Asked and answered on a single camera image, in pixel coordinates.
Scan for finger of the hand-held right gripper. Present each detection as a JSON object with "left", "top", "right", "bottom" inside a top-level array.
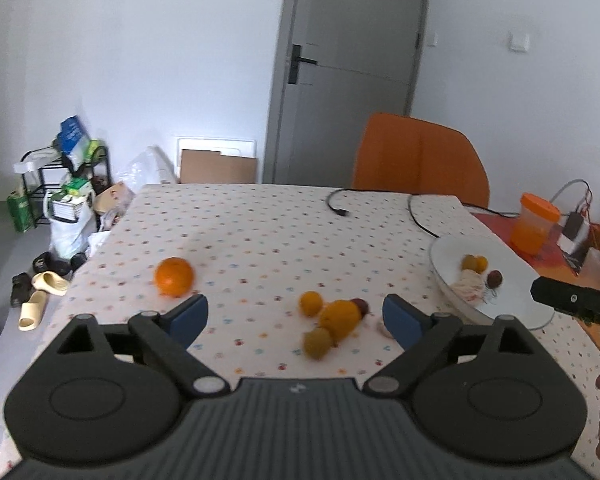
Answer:
[{"left": 530, "top": 276, "right": 600, "bottom": 318}]

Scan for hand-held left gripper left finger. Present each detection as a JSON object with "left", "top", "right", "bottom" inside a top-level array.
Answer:
[{"left": 56, "top": 293, "right": 232, "bottom": 399}]

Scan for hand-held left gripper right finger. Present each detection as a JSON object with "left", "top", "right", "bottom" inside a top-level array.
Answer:
[{"left": 362, "top": 293, "right": 548, "bottom": 399}]

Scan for large orange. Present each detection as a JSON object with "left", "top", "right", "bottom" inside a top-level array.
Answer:
[{"left": 155, "top": 257, "right": 196, "bottom": 297}]

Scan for white plate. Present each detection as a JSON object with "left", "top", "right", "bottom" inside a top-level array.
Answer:
[{"left": 428, "top": 235, "right": 556, "bottom": 331}]

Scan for medium orange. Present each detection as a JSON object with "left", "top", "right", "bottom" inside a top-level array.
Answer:
[{"left": 320, "top": 299, "right": 363, "bottom": 342}]

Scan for green kiwi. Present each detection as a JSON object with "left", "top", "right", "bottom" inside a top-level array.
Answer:
[{"left": 302, "top": 327, "right": 335, "bottom": 361}]

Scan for small tangerine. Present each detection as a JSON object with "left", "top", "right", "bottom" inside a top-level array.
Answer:
[{"left": 299, "top": 291, "right": 324, "bottom": 317}]

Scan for charger adapter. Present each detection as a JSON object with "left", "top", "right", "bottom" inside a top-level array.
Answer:
[{"left": 556, "top": 211, "right": 594, "bottom": 262}]

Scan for orange lidded jar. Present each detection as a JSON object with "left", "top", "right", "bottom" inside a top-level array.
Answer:
[{"left": 510, "top": 192, "right": 562, "bottom": 256}]

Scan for red orange mat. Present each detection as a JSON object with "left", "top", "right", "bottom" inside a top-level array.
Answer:
[{"left": 472, "top": 211, "right": 600, "bottom": 363}]

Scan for dotted tablecloth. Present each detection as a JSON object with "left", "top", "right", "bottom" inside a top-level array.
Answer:
[{"left": 0, "top": 183, "right": 600, "bottom": 480}]

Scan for brown paper bag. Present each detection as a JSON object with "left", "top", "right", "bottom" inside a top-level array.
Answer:
[{"left": 92, "top": 182, "right": 136, "bottom": 217}]

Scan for beige slipper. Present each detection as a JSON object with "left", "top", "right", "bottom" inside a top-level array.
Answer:
[
  {"left": 31, "top": 270, "right": 71, "bottom": 296},
  {"left": 18, "top": 290, "right": 49, "bottom": 332}
]

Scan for black slipper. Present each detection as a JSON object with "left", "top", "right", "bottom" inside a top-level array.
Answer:
[
  {"left": 10, "top": 272, "right": 34, "bottom": 308},
  {"left": 32, "top": 252, "right": 89, "bottom": 277}
]

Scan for white bag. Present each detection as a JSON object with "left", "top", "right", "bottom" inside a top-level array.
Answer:
[{"left": 48, "top": 194, "right": 96, "bottom": 260}]

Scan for clear plastic bag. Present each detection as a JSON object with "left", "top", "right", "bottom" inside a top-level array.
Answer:
[{"left": 116, "top": 145, "right": 177, "bottom": 194}]

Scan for orange chair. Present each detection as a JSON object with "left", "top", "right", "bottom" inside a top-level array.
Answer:
[{"left": 351, "top": 112, "right": 491, "bottom": 209}]

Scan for black metal rack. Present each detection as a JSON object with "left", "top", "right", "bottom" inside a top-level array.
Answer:
[{"left": 21, "top": 143, "right": 113, "bottom": 227}]

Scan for green bag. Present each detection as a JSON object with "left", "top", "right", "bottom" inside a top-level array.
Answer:
[{"left": 81, "top": 139, "right": 107, "bottom": 164}]

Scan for blue packet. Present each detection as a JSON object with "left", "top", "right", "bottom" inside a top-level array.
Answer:
[{"left": 59, "top": 116, "right": 91, "bottom": 157}]

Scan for grey door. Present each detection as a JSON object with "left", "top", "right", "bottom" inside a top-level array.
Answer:
[{"left": 262, "top": 0, "right": 433, "bottom": 186}]

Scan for dark grey cable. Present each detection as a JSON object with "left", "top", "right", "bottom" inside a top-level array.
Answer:
[{"left": 407, "top": 194, "right": 443, "bottom": 240}]

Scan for light grey cable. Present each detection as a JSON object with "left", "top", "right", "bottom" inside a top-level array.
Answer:
[{"left": 549, "top": 178, "right": 594, "bottom": 222}]

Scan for black cable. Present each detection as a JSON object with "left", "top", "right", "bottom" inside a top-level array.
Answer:
[{"left": 326, "top": 188, "right": 522, "bottom": 219}]

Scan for black door handle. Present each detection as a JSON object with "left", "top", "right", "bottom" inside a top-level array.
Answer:
[{"left": 288, "top": 45, "right": 319, "bottom": 85}]

